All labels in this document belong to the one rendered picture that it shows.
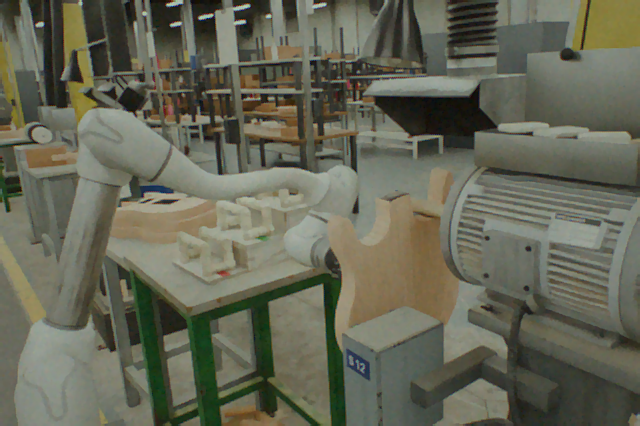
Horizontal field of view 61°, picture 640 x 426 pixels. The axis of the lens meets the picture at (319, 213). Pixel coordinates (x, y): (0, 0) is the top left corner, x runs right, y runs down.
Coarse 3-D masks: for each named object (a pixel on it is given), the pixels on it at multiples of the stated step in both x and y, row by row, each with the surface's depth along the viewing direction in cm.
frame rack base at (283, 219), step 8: (264, 200) 199; (272, 200) 199; (248, 208) 201; (272, 208) 188; (280, 208) 186; (288, 208) 186; (296, 208) 185; (304, 208) 187; (256, 216) 197; (272, 216) 188; (280, 216) 184; (288, 216) 183; (296, 216) 185; (304, 216) 188; (256, 224) 198; (272, 224) 189; (280, 224) 185; (288, 224) 184; (296, 224) 186; (280, 232) 187; (288, 256) 186
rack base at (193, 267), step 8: (216, 256) 190; (176, 264) 186; (184, 264) 184; (192, 264) 184; (200, 264) 183; (192, 272) 176; (200, 272) 176; (232, 272) 174; (240, 272) 175; (208, 280) 169; (216, 280) 170
